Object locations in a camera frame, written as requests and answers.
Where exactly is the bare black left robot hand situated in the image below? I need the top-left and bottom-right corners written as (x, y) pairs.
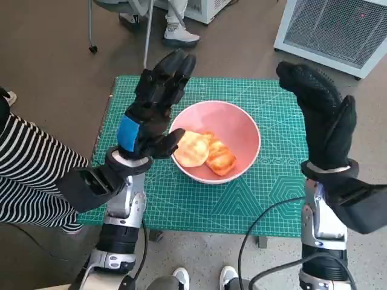
top-left (116, 48), bottom-right (197, 160)

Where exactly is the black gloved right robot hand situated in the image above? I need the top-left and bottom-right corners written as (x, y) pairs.
top-left (276, 61), bottom-right (357, 170)

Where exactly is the round toy bread bun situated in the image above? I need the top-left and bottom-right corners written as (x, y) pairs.
top-left (174, 130), bottom-right (214, 169)

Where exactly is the pink bowl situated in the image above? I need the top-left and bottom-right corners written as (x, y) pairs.
top-left (169, 100), bottom-right (261, 184)

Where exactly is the long twisted toy bread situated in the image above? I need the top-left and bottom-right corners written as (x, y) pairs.
top-left (205, 131), bottom-right (237, 177)

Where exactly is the grey chair with metal legs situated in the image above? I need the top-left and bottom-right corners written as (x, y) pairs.
top-left (87, 0), bottom-right (158, 69)

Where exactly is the person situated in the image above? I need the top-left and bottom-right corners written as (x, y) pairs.
top-left (118, 0), bottom-right (201, 48)
top-left (0, 86), bottom-right (91, 234)

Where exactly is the white appliance with mesh grille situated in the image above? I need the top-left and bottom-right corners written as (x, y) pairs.
top-left (273, 0), bottom-right (387, 80)

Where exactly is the green cutting mat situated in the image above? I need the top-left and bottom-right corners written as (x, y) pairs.
top-left (76, 75), bottom-right (307, 237)

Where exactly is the white cabinet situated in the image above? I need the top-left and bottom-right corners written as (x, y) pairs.
top-left (184, 0), bottom-right (239, 25)

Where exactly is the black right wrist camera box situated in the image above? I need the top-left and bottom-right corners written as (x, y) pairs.
top-left (332, 175), bottom-right (387, 235)

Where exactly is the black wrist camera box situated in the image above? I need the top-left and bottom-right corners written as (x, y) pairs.
top-left (56, 165), bottom-right (120, 214)
top-left (332, 175), bottom-right (387, 235)

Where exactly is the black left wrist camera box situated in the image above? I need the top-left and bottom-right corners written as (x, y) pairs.
top-left (56, 165), bottom-right (120, 214)

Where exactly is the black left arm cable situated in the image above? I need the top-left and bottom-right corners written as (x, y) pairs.
top-left (131, 222), bottom-right (149, 282)

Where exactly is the thick black cable loop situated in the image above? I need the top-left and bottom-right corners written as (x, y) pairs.
top-left (249, 253), bottom-right (357, 290)

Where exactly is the thin black cable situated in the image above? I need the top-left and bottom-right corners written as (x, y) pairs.
top-left (238, 198), bottom-right (306, 290)

